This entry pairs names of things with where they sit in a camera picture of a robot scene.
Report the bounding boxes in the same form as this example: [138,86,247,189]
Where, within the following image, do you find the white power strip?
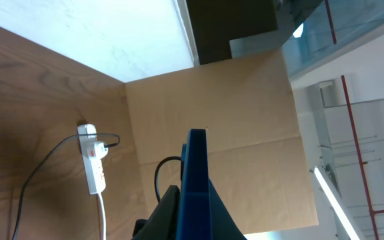
[77,124,106,195]

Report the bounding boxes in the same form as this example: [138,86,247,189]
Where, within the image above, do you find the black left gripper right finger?
[209,181,246,240]

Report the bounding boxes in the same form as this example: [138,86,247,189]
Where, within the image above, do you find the fluorescent ceiling light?
[313,165,366,240]

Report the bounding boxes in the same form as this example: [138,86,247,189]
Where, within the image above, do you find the white USB wall charger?
[87,141,109,160]

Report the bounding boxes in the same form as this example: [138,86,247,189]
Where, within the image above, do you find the blue Galaxy smartphone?
[176,129,212,240]

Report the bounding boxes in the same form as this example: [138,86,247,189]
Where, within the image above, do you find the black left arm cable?
[153,155,183,204]

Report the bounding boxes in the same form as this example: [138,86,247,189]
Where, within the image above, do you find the white power strip cord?
[97,192,107,240]

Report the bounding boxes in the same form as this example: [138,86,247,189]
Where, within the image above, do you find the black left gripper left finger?
[132,185,180,240]

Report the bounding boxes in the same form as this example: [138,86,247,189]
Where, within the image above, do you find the black USB charging cable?
[11,133,121,240]

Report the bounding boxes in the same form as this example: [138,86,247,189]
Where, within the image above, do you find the brown cardboard side panel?
[126,50,318,234]

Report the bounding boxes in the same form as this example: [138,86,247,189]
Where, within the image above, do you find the red ceiling pipe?
[321,1,384,239]

